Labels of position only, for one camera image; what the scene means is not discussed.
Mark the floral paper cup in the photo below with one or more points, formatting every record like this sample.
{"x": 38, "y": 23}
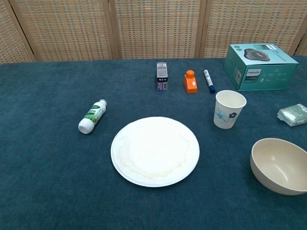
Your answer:
{"x": 227, "y": 112}

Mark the beige bowl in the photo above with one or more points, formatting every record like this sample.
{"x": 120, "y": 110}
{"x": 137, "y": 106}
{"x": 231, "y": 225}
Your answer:
{"x": 279, "y": 165}

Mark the white paper plate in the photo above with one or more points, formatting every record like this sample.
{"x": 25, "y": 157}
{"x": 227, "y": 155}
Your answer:
{"x": 155, "y": 153}

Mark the small grey purple box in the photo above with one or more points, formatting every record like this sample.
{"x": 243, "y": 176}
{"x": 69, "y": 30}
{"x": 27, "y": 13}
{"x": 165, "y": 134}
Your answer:
{"x": 162, "y": 77}

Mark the white green-labelled bottle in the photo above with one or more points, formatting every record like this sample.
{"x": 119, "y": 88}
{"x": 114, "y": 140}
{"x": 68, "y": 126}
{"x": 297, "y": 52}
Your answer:
{"x": 92, "y": 117}

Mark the blue whiteboard marker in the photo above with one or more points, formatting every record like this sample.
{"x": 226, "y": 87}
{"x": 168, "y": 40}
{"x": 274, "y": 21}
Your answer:
{"x": 209, "y": 81}

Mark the woven folding screen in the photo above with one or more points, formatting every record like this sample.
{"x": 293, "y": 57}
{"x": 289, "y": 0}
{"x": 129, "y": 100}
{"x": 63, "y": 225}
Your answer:
{"x": 153, "y": 26}

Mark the blue table cloth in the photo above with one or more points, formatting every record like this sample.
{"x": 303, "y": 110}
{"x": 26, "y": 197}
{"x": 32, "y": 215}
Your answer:
{"x": 60, "y": 167}

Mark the teal Philips box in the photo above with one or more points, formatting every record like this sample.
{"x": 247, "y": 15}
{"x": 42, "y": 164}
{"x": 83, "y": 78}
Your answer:
{"x": 261, "y": 69}

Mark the green tissue pack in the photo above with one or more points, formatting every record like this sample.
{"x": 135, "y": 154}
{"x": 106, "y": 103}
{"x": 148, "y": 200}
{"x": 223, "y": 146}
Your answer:
{"x": 292, "y": 115}

